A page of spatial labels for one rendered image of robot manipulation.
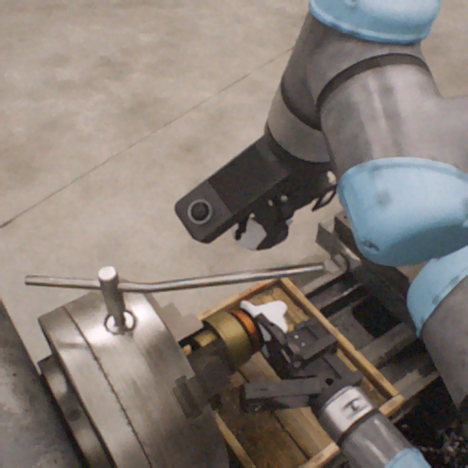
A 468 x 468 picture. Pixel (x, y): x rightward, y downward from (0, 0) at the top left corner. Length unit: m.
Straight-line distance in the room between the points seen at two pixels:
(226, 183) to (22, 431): 0.33
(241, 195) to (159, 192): 2.24
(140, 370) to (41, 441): 0.13
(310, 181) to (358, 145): 0.20
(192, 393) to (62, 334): 0.17
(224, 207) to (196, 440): 0.30
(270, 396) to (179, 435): 0.16
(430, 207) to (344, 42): 0.12
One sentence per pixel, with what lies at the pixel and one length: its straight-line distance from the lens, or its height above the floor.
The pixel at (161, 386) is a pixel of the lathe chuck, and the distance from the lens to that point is 0.64.
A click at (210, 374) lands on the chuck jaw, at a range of 0.67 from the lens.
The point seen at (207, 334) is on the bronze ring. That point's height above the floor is 1.11.
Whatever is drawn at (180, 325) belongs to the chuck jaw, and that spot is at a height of 1.11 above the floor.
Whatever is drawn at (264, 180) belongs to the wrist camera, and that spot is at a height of 1.47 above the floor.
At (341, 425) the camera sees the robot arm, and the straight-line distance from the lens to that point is 0.75.
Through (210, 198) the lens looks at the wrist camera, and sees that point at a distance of 0.48.
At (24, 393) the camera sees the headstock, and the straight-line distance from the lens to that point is 0.64.
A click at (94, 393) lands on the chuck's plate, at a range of 0.63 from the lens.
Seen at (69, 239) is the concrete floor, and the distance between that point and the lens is 2.56.
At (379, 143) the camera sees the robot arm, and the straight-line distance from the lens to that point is 0.31.
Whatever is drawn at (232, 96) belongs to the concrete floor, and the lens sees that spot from 3.40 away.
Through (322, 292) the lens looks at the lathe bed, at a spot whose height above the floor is 0.84.
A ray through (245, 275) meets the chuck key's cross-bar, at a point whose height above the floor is 1.34.
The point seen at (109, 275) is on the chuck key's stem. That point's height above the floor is 1.32.
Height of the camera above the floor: 1.77
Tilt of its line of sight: 46 degrees down
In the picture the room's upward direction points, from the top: straight up
